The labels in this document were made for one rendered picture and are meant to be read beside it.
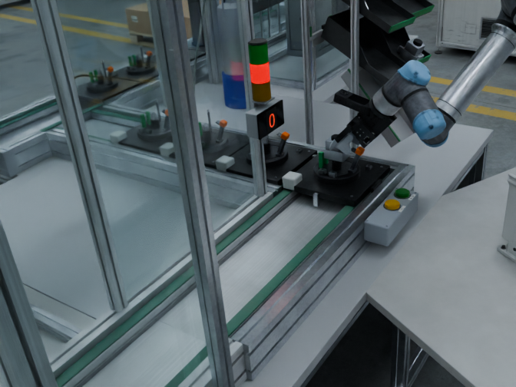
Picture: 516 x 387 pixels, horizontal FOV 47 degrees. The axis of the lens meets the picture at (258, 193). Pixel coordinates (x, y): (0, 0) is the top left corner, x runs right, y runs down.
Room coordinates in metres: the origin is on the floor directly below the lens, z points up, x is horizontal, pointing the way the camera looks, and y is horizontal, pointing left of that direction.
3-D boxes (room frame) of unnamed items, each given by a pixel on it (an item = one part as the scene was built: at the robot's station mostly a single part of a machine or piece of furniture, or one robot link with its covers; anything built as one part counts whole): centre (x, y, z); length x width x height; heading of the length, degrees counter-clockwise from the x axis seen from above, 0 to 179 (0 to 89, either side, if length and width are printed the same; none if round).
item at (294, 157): (1.75, -0.04, 1.01); 0.24 x 0.24 x 0.13; 53
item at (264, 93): (1.52, -0.03, 1.28); 0.05 x 0.05 x 0.05
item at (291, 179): (1.58, -0.11, 0.97); 0.05 x 0.05 x 0.04; 53
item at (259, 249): (1.37, -0.04, 0.91); 0.84 x 0.28 x 0.10; 143
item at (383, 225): (1.40, -0.36, 0.93); 0.21 x 0.07 x 0.06; 143
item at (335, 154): (1.60, -0.23, 1.06); 0.08 x 0.04 x 0.07; 53
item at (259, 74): (1.52, -0.03, 1.33); 0.05 x 0.05 x 0.05
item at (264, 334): (1.28, -0.20, 0.91); 0.89 x 0.06 x 0.11; 143
